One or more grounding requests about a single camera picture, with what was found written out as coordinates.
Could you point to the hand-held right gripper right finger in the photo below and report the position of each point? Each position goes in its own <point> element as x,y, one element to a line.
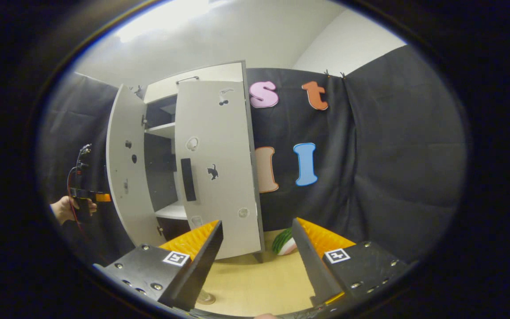
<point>310,261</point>

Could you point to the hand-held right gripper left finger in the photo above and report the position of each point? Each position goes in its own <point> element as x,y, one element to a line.
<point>206,257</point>

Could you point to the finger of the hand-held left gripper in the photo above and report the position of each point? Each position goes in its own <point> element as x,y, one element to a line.
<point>91,194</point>

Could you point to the white cabinet door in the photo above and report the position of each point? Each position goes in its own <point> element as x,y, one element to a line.
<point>219,133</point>
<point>124,177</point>

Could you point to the white and grey cabinet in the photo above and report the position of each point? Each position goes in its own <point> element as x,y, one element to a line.
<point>160,168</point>

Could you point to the white cabinet drawer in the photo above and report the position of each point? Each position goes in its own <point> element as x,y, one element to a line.
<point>193,75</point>

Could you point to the toy watermelon slice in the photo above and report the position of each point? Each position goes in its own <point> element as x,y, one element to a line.
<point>283,243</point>

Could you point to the black backdrop cloth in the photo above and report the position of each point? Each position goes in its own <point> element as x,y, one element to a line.
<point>392,155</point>

